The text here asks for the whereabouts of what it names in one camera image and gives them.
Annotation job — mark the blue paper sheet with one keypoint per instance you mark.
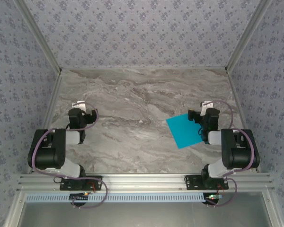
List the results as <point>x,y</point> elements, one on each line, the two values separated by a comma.
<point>182,132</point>

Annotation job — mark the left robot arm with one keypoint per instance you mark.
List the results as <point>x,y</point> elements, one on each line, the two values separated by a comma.
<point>47,156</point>

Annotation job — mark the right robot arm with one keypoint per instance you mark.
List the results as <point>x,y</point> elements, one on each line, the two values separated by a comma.
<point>236,153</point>

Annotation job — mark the small black circuit board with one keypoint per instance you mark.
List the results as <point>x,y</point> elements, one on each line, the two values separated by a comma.
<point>79,196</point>
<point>213,197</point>

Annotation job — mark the grey metal panel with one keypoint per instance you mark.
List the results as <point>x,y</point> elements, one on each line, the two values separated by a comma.
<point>144,215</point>

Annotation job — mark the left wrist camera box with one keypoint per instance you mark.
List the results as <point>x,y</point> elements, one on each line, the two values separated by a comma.
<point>79,104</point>

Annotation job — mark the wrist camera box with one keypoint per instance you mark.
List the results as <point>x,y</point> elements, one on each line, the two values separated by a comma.
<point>79,104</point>
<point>207,105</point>

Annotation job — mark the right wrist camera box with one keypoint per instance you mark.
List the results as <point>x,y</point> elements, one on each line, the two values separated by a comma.
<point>207,105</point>

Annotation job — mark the aluminium side rail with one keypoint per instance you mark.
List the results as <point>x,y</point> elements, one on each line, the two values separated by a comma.
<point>47,118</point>
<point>243,118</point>

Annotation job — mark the aluminium back rail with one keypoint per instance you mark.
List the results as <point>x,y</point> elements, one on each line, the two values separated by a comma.
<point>144,68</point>

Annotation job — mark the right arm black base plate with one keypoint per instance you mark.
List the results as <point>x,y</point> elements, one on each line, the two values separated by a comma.
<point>191,185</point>

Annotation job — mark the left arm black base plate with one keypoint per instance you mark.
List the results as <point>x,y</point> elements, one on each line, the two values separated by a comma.
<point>97,186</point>

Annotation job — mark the aluminium front rail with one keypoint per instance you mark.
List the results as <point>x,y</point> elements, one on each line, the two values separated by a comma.
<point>144,182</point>

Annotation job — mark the aluminium frame post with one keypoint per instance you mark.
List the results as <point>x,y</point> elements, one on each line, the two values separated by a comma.
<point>245,37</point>
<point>42,37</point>

